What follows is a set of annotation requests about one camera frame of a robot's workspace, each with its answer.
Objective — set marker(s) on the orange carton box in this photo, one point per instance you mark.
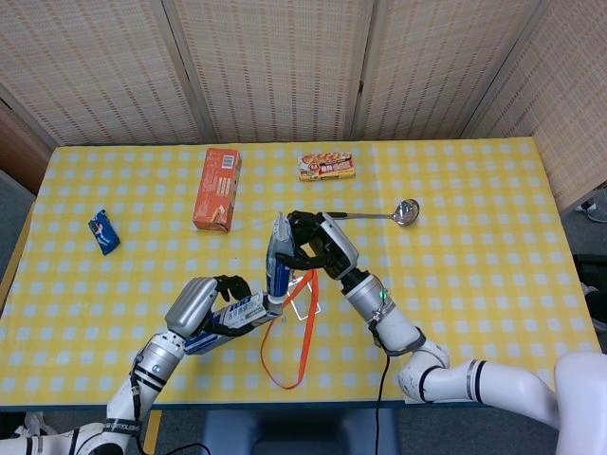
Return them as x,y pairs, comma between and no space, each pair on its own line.
215,189

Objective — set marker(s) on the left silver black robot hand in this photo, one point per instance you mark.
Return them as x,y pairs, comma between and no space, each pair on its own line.
192,303

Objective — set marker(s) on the yellow curry roux box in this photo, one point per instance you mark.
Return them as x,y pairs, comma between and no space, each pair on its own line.
327,167

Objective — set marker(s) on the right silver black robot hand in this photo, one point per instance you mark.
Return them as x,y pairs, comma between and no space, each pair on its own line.
336,246

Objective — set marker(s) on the woven folding screen panel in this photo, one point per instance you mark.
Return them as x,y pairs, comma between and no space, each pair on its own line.
95,66
270,66
441,66
569,95

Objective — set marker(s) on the yellow checked tablecloth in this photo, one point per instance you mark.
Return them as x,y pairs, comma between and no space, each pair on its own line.
474,284

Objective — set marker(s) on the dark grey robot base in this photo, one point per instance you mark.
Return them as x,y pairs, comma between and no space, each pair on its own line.
303,431

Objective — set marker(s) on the black bag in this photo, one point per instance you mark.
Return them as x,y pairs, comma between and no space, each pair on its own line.
590,275

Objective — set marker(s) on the blue snack packet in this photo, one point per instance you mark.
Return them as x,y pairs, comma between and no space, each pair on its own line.
104,232

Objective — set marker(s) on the blue white tube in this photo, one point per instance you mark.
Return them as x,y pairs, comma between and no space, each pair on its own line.
277,265

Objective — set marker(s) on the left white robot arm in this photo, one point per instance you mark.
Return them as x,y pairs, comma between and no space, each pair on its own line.
152,365

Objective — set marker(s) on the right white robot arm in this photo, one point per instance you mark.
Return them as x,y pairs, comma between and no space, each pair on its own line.
393,327

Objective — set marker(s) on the clear badge holder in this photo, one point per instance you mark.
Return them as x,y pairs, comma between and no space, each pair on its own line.
301,309

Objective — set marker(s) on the blue and white toothpaste box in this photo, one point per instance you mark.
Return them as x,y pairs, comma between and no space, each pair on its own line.
242,315

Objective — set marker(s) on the yellow table leg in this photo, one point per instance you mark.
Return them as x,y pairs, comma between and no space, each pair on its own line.
152,433

